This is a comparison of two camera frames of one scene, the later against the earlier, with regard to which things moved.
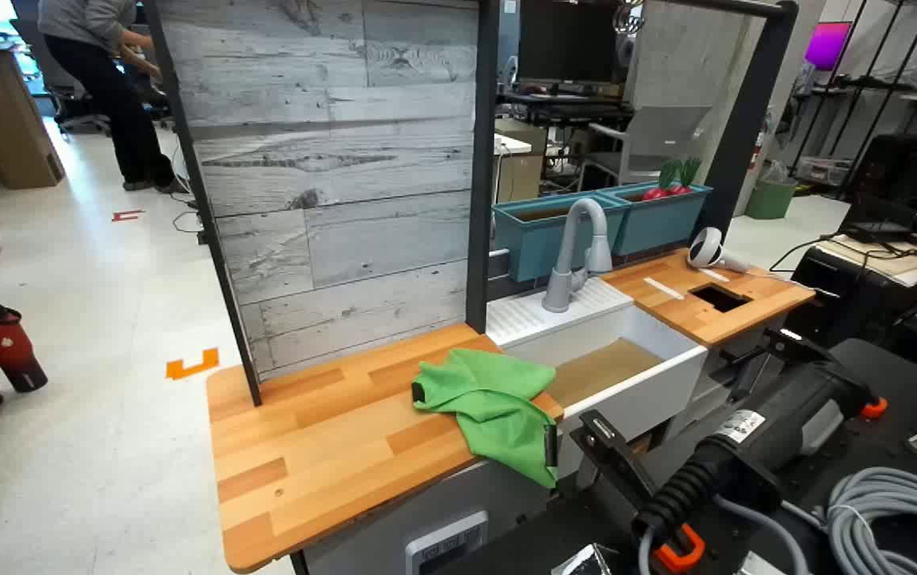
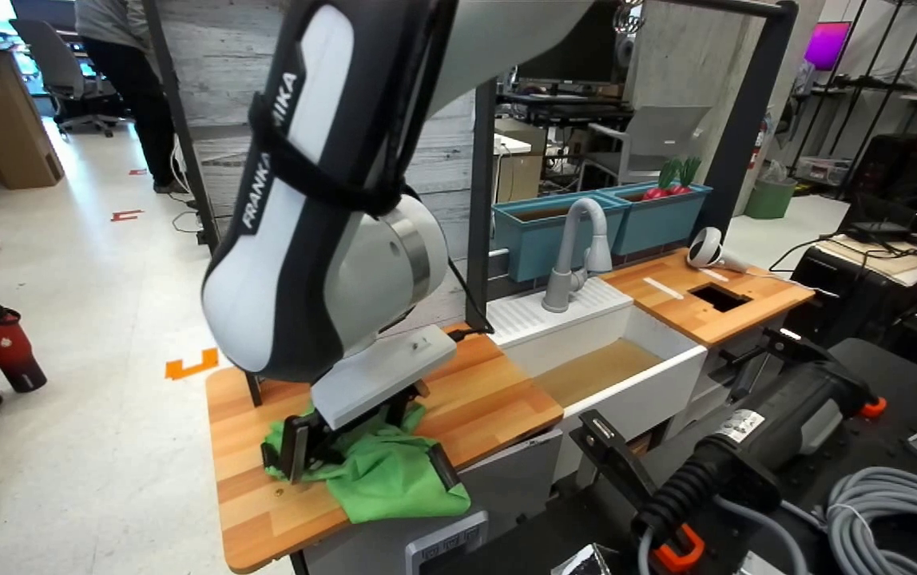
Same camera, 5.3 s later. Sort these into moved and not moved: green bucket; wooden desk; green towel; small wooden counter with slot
Moved: green towel
Not moved: small wooden counter with slot; wooden desk; green bucket
